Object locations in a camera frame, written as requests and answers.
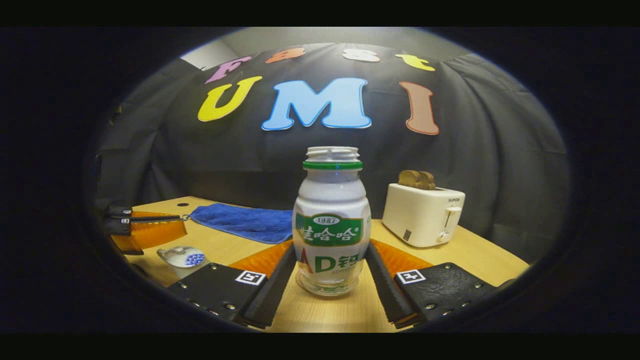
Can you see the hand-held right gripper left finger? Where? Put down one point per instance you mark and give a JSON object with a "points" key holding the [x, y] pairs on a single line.
{"points": [[277, 285]]}

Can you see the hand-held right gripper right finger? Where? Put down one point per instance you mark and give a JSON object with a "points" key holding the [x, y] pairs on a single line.
{"points": [[382, 285]]}

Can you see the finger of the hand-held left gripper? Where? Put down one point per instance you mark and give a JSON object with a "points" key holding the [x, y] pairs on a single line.
{"points": [[150, 234], [120, 210]]}

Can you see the white teacup lid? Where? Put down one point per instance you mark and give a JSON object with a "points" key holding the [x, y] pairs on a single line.
{"points": [[177, 255]]}

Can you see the white water bottle green label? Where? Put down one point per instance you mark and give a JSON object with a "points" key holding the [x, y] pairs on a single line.
{"points": [[330, 200]]}

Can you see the blue towel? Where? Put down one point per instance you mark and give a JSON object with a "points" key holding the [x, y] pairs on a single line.
{"points": [[240, 222]]}

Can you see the white toaster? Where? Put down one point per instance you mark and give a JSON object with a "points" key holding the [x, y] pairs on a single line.
{"points": [[420, 215]]}

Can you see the brown toast slice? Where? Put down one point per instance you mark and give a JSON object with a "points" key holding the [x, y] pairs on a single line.
{"points": [[428, 181], [409, 179]]}

